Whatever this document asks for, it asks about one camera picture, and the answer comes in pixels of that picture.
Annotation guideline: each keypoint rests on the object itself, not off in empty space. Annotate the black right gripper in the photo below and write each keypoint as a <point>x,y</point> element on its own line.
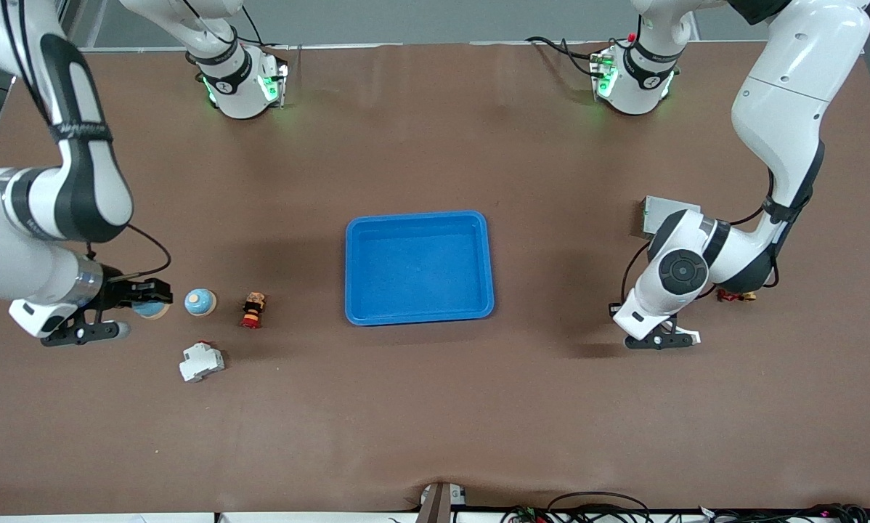
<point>118,293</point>

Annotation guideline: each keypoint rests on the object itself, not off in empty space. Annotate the light blue bell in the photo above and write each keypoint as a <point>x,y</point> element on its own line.
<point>200,302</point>
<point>152,313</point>

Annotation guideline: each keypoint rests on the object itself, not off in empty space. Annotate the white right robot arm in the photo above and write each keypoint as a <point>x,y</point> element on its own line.
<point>79,181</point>

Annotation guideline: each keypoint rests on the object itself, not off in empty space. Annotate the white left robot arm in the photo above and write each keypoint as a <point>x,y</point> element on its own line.
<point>783,94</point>

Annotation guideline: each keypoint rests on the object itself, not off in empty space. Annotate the white circuit breaker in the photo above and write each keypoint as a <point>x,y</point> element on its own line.
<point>201,362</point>

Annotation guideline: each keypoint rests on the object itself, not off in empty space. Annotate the red button orange body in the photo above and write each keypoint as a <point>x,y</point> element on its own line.
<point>253,310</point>

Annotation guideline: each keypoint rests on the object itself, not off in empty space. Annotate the grey metal box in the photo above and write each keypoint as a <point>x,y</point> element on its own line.
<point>671,205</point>

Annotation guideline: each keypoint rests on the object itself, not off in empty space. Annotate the blue plastic tray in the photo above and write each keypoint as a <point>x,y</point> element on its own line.
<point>420,269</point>

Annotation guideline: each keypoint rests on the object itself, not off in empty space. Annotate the brown table cover mat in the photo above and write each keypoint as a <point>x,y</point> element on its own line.
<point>435,407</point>

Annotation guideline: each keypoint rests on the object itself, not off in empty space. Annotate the white curved plastic bracket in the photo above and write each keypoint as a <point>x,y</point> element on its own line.
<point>691,336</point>

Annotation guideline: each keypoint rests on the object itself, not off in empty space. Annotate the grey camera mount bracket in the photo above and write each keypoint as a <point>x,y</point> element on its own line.
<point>435,505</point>

